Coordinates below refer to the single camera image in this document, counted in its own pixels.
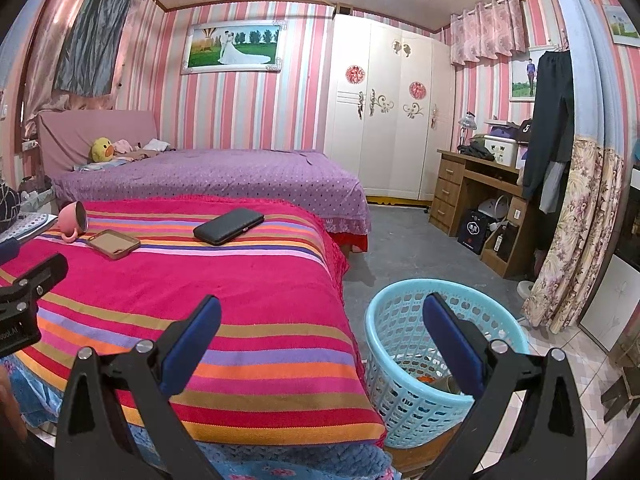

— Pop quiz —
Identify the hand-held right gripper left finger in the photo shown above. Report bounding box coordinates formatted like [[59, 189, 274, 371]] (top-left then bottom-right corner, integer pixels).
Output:
[[54, 294, 236, 480]]

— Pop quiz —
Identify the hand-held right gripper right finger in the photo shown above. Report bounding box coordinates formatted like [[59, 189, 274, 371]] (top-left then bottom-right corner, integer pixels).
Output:
[[422, 292, 588, 480]]

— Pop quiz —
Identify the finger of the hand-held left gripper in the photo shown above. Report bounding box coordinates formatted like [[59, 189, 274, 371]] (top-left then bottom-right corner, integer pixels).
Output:
[[0, 237, 69, 311]]

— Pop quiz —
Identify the light blue plastic basket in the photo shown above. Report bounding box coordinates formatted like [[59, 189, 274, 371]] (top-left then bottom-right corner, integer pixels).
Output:
[[364, 279, 531, 450]]

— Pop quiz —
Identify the person's left hand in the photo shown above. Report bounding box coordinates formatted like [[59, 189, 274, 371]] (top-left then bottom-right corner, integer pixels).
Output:
[[0, 360, 28, 443]]

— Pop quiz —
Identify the polka dot cushion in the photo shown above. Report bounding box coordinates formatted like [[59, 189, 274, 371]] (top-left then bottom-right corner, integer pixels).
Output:
[[0, 212, 58, 248]]

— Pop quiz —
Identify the striped pink blanket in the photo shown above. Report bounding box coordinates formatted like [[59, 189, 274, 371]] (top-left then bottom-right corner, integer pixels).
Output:
[[0, 195, 388, 448]]

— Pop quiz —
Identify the pink mug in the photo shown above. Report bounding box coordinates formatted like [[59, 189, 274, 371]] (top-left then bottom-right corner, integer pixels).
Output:
[[57, 201, 90, 243]]

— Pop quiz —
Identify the black patterned bag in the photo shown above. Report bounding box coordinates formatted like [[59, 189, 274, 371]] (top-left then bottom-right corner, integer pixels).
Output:
[[0, 182, 23, 233]]

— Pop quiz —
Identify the tan phone case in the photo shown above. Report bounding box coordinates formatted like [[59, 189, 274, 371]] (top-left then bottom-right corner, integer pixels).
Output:
[[86, 229, 142, 261]]

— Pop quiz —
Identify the black printed box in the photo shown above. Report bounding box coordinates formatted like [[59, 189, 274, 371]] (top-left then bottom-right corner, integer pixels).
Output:
[[457, 209, 493, 256]]

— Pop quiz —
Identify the black wallet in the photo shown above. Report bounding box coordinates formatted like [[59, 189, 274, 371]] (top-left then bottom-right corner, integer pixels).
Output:
[[193, 208, 266, 247]]

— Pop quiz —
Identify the pink covered headboard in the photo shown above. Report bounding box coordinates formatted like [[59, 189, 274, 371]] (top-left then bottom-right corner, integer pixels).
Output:
[[36, 110, 161, 176]]

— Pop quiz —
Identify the wooden desk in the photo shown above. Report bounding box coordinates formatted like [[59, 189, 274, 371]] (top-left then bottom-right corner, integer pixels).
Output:
[[429, 149, 538, 280]]

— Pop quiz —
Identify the bed with purple bedspread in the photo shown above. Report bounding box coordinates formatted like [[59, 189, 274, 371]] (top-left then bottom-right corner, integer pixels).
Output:
[[50, 149, 371, 253]]

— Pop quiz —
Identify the white cabinet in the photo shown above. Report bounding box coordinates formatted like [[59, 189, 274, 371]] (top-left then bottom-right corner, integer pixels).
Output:
[[580, 255, 640, 353]]

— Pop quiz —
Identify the dark wooden stool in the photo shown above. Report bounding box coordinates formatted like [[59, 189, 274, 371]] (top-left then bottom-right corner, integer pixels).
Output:
[[600, 345, 640, 423]]

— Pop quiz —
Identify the dark clothes pile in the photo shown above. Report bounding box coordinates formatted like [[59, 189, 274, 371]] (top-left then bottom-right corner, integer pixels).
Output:
[[457, 141, 496, 162]]

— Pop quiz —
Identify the white storage box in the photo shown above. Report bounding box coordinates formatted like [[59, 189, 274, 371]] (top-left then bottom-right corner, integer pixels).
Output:
[[482, 135, 521, 168]]

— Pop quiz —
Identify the white wardrobe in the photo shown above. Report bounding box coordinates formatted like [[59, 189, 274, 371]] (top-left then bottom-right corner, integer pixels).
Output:
[[324, 12, 456, 203]]

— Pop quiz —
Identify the pink satin curtain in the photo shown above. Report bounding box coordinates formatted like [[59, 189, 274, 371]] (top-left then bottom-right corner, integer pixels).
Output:
[[22, 0, 146, 113]]

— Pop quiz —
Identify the dark hanging jacket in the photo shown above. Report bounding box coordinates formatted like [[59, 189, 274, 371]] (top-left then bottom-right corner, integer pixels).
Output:
[[522, 50, 575, 213]]

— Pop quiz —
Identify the grey hanging cloth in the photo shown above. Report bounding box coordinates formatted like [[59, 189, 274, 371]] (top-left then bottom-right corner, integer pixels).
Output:
[[52, 0, 136, 97]]

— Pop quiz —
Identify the small framed photo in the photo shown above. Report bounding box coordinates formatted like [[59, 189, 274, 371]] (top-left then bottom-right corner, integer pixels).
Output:
[[510, 50, 543, 103]]

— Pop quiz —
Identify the framed wedding photo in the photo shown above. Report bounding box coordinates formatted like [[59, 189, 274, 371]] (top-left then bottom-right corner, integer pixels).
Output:
[[180, 20, 287, 76]]

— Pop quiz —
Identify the pink floral valance curtain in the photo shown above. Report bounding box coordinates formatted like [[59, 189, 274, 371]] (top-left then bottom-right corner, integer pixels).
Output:
[[450, 0, 528, 67]]

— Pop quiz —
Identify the unframed wall picture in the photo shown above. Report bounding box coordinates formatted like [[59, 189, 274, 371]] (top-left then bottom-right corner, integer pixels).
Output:
[[602, 4, 640, 46]]

